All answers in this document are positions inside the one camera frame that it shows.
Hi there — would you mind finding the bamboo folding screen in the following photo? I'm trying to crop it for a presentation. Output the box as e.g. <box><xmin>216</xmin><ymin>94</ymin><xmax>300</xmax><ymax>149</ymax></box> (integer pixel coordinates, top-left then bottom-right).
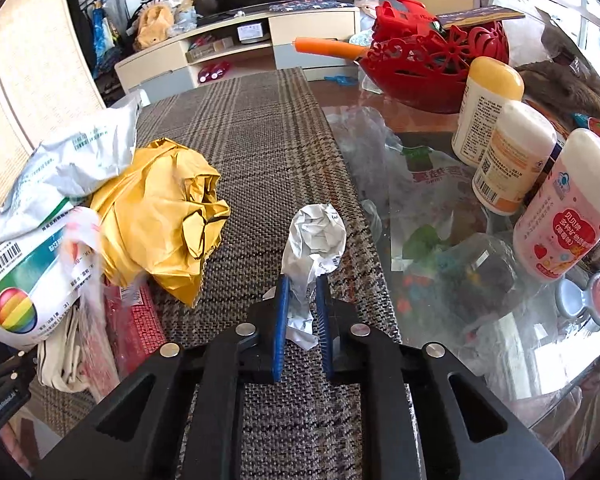
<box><xmin>0</xmin><ymin>0</ymin><xmax>104</xmax><ymax>206</ymax></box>

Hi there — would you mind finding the white rainbow-logo carton box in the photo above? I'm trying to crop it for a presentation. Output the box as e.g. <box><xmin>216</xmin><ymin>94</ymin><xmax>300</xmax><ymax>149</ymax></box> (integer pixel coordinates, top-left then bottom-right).
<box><xmin>0</xmin><ymin>206</ymin><xmax>102</xmax><ymax>350</ymax></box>

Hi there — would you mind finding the yellow-capped white bottle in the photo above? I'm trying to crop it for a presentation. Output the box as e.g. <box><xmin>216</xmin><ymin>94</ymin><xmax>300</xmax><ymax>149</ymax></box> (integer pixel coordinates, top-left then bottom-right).
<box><xmin>452</xmin><ymin>56</ymin><xmax>524</xmax><ymax>168</ymax></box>

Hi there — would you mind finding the white orange-label bottle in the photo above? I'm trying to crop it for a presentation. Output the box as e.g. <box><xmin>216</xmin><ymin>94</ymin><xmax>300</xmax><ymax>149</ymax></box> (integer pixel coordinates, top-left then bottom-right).
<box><xmin>471</xmin><ymin>101</ymin><xmax>557</xmax><ymax>217</ymax></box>

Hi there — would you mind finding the silver white wrapper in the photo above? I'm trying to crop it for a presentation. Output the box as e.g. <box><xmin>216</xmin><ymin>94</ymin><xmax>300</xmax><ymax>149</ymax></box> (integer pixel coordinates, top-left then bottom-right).
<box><xmin>280</xmin><ymin>204</ymin><xmax>347</xmax><ymax>351</ymax></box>

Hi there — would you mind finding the pink hairbrush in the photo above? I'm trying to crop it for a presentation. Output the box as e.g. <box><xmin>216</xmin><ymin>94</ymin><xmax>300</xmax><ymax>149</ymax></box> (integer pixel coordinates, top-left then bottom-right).
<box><xmin>555</xmin><ymin>272</ymin><xmax>600</xmax><ymax>326</ymax></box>

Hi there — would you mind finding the cream grey tv cabinet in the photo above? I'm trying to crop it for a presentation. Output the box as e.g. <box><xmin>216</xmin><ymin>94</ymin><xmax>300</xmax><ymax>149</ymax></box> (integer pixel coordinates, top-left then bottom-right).
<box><xmin>114</xmin><ymin>6</ymin><xmax>361</xmax><ymax>102</ymax></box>

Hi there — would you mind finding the white pink-label bottle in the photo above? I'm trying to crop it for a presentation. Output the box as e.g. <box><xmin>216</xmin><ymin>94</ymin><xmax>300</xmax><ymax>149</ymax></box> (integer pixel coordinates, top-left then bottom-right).
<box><xmin>513</xmin><ymin>128</ymin><xmax>600</xmax><ymax>282</ymax></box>

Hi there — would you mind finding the red openwork basket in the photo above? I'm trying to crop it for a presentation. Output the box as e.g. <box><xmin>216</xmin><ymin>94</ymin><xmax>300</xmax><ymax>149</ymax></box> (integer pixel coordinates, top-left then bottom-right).
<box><xmin>360</xmin><ymin>0</ymin><xmax>516</xmax><ymax>114</ymax></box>

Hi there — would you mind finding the red cup with foil lid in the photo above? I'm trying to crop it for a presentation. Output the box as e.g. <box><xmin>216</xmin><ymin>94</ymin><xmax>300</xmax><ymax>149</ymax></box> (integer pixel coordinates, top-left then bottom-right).
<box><xmin>104</xmin><ymin>278</ymin><xmax>166</xmax><ymax>379</ymax></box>

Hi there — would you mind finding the yellow crumpled paper bag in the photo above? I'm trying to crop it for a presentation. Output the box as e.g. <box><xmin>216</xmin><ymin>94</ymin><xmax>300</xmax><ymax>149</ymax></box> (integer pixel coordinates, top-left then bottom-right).
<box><xmin>90</xmin><ymin>138</ymin><xmax>230</xmax><ymax>307</ymax></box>

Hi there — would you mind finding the orange handle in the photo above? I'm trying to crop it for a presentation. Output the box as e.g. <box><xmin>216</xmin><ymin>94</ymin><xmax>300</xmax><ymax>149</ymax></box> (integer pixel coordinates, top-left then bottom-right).
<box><xmin>292</xmin><ymin>37</ymin><xmax>368</xmax><ymax>61</ymax></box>

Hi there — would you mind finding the plaid grey table cloth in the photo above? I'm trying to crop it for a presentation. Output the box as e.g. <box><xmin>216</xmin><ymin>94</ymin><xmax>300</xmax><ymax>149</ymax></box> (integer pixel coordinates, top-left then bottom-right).
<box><xmin>140</xmin><ymin>68</ymin><xmax>396</xmax><ymax>479</ymax></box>

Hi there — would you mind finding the yellow plush toy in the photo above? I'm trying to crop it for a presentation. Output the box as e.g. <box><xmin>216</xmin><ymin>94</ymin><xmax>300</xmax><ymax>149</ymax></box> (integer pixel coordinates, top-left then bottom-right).
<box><xmin>134</xmin><ymin>3</ymin><xmax>174</xmax><ymax>51</ymax></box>

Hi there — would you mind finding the grey white mailer bag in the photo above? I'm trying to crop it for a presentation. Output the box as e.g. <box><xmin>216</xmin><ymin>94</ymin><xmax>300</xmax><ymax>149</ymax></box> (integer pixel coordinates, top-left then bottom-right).
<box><xmin>0</xmin><ymin>90</ymin><xmax>149</xmax><ymax>244</ymax></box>

